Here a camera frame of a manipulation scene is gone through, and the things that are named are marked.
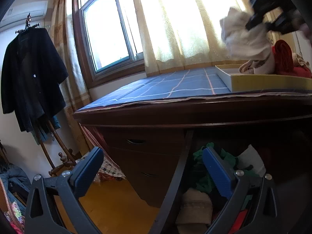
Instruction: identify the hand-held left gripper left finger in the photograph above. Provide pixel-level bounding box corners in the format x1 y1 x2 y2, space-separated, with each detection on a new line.
24 147 105 234

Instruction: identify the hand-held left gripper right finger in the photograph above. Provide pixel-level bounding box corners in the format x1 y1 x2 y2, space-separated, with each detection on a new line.
202 147 279 234

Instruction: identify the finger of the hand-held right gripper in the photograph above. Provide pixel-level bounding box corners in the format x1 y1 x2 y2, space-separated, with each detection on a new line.
245 15 269 31

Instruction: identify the white dotted underwear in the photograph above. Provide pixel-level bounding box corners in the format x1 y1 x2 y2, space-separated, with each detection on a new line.
219 7 272 61

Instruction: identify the dark wooden drawer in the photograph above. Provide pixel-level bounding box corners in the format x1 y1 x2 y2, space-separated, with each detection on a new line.
148 124 312 234

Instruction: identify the tan underwear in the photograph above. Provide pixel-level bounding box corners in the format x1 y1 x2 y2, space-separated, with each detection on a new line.
176 188 214 234

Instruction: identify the bright red underwear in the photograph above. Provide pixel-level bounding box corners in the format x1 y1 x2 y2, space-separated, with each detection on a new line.
230 208 249 234

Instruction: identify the beige underwear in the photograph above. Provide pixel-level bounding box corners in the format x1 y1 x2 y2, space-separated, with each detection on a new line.
292 54 312 68

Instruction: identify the yellow tray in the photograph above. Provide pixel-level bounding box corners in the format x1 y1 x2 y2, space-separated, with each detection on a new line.
215 64 312 91

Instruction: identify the small wooden drawer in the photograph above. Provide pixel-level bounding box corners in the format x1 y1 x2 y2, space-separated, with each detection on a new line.
100 127 187 150
107 147 182 209

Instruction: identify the person's right hand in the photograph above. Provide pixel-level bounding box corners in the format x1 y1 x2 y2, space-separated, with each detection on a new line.
292 12 311 38

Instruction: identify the plaid cloth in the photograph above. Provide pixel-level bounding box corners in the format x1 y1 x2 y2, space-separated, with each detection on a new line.
75 156 126 181

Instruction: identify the pink striped cloth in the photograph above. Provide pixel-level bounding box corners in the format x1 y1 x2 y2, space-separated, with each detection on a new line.
83 125 110 158

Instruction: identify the wooden coat rack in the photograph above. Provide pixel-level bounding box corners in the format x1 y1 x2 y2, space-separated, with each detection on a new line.
16 13 76 177

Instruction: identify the teal garment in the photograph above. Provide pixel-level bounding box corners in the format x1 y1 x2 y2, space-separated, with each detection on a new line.
30 116 61 145

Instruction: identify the cream lace curtain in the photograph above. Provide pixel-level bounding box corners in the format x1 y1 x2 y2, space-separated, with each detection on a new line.
135 0 276 76

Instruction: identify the blue padded jacket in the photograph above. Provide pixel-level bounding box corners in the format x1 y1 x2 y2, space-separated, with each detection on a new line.
0 166 32 200

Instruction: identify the dark wooden desk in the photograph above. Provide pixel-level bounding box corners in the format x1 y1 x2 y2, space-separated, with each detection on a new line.
73 91 312 209

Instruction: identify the colourful patterned cloth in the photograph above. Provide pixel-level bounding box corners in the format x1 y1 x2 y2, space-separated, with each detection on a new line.
4 195 26 234

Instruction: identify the blue checked cloth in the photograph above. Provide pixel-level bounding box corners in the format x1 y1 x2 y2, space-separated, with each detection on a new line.
80 68 312 110

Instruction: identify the dark jacket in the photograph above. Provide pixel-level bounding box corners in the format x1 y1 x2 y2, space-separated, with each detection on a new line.
1 27 69 132

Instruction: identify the yellow patterned side curtain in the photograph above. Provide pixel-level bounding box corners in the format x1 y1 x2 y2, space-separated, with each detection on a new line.
51 0 92 156

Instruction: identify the window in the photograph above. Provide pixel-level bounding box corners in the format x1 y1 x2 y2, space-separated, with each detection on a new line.
72 0 147 88

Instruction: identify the white air conditioner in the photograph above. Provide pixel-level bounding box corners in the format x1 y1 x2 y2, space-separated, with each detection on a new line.
0 0 49 31

